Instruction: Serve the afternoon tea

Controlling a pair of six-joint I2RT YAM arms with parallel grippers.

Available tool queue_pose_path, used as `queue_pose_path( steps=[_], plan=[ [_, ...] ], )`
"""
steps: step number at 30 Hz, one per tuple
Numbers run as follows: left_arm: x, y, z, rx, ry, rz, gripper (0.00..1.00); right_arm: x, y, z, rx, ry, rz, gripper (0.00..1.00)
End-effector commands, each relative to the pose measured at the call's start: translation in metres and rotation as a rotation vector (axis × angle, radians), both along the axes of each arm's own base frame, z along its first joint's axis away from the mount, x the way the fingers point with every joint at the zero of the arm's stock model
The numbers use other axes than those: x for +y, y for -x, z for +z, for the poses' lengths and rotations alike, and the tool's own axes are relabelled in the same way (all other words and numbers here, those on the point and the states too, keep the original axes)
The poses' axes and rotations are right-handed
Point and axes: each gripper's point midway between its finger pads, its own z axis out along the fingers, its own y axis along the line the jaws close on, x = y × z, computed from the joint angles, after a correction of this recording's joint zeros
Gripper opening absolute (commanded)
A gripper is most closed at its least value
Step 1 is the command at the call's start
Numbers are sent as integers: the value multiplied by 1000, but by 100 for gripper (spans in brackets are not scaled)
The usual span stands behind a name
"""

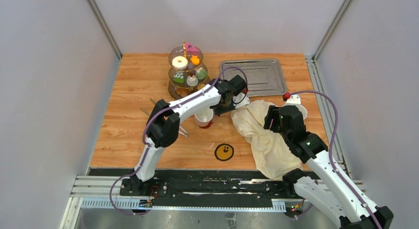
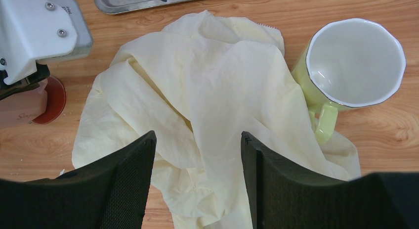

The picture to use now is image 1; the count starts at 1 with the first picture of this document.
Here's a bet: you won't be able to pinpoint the green cupcake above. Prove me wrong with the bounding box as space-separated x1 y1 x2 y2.
195 67 207 80

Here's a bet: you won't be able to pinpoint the green mug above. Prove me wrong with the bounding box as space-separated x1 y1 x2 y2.
297 104 308 120

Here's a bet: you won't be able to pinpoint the metal baking tray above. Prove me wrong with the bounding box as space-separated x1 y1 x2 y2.
219 58 288 97

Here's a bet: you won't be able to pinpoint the pink mug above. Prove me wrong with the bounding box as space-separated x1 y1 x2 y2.
194 108 214 127

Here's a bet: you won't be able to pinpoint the white cupcake with cherry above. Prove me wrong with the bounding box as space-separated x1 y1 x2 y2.
186 74 199 87

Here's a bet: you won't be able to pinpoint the orange pastry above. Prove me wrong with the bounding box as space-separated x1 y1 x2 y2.
190 55 201 66

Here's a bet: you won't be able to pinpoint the three-tier glass cake stand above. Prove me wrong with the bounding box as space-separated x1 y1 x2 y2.
168 42 210 100

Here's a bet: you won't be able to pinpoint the green cake slice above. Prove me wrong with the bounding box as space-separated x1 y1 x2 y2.
173 71 185 84

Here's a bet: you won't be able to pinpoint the white ring donut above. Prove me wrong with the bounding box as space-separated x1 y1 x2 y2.
171 56 189 70

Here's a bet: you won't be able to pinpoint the metal tongs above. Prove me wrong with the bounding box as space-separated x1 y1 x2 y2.
139 97 190 138

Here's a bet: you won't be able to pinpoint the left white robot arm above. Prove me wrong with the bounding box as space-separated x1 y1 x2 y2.
131 75 248 196

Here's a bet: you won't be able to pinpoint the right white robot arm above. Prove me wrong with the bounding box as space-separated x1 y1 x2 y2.
264 105 394 229

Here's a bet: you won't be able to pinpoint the cream cloth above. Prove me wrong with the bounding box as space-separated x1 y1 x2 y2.
230 100 303 181

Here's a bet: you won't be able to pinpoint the red round coaster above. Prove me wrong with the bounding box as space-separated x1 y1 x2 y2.
201 121 213 129

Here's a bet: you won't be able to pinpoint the yellow smiley coaster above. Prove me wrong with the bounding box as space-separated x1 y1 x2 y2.
214 143 234 161

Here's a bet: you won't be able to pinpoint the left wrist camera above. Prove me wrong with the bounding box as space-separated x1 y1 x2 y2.
232 93 251 109

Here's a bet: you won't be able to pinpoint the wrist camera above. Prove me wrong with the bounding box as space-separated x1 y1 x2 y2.
232 93 251 109
284 94 301 106

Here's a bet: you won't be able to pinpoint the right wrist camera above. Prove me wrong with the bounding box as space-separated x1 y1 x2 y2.
284 94 301 106

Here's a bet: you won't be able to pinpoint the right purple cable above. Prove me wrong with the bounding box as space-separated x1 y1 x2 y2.
282 90 383 229

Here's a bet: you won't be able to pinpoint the purple cable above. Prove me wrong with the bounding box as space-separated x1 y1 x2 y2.
109 66 250 217
282 90 383 229

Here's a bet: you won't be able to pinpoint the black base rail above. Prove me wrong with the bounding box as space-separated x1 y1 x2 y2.
119 170 302 209

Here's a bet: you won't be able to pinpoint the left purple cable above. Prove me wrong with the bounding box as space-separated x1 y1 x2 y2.
109 66 250 217

